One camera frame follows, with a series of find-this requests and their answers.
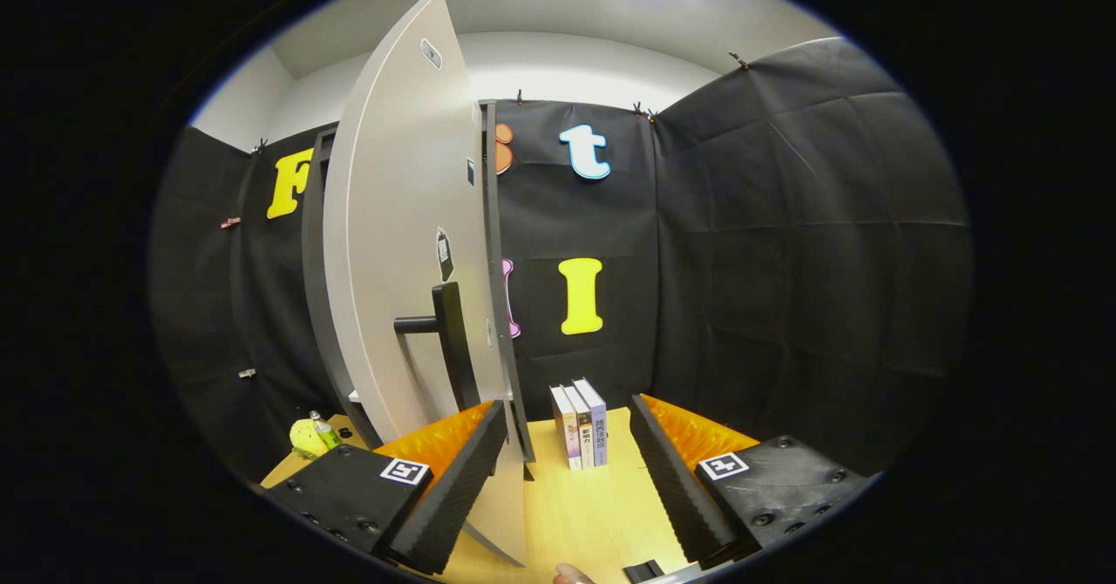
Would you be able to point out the grey shoe cabinet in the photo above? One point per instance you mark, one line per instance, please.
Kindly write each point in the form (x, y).
(490, 218)

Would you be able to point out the yellow pineapple plush toy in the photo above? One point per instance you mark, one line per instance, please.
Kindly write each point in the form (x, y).
(303, 440)

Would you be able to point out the white spine book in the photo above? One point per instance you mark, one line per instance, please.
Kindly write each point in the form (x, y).
(582, 436)

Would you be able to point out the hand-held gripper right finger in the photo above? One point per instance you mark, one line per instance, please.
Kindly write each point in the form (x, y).
(676, 488)

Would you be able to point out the black backdrop cloth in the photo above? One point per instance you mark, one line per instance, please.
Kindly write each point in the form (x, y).
(785, 261)

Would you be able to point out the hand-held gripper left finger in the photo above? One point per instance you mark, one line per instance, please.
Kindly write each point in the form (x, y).
(458, 488)

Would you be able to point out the green label drink bottle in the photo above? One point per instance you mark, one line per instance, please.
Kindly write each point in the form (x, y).
(327, 434)

